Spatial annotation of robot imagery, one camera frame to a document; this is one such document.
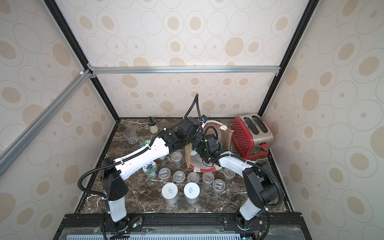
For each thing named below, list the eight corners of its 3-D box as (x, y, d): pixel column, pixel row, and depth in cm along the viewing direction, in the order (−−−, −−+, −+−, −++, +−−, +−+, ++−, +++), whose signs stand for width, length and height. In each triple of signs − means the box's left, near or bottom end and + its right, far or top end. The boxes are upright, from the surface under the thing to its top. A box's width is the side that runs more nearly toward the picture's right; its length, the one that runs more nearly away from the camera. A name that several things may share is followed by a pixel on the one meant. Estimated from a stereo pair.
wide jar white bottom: (163, 204, 81) (160, 198, 74) (165, 189, 87) (162, 182, 79) (178, 204, 81) (176, 198, 74) (179, 189, 87) (177, 182, 79)
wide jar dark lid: (184, 203, 82) (183, 198, 74) (185, 188, 87) (184, 182, 79) (199, 203, 82) (200, 198, 74) (199, 188, 87) (200, 182, 79)
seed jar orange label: (173, 185, 88) (172, 181, 83) (174, 174, 92) (173, 170, 87) (184, 185, 88) (184, 181, 83) (185, 174, 92) (184, 170, 87)
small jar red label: (160, 181, 89) (157, 177, 84) (161, 172, 93) (159, 167, 88) (170, 181, 89) (169, 177, 84) (171, 172, 93) (170, 167, 88)
